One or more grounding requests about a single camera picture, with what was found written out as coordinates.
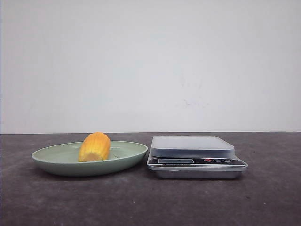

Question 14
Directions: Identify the yellow corn cob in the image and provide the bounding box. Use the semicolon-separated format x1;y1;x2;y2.
78;132;111;162

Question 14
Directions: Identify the silver kitchen scale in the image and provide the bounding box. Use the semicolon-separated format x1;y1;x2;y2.
147;136;248;179

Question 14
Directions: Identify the light green plate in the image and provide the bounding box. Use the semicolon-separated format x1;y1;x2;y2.
32;141;148;177

